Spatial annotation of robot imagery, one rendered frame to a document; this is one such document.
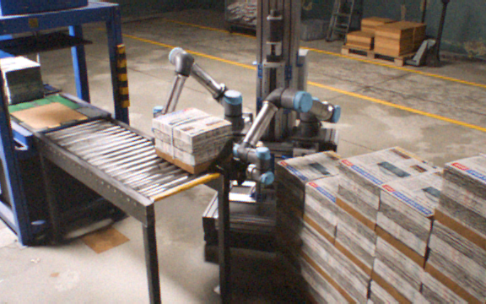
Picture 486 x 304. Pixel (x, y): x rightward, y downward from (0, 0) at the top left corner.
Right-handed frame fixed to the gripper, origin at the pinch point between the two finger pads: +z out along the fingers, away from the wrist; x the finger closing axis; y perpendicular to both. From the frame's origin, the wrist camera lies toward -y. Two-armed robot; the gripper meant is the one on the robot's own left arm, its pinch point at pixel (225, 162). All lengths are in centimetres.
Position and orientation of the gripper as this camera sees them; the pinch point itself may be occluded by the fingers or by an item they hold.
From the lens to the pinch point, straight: 305.2
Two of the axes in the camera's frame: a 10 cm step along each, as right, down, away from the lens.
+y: 0.0, -9.1, -4.1
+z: -6.9, -3.0, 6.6
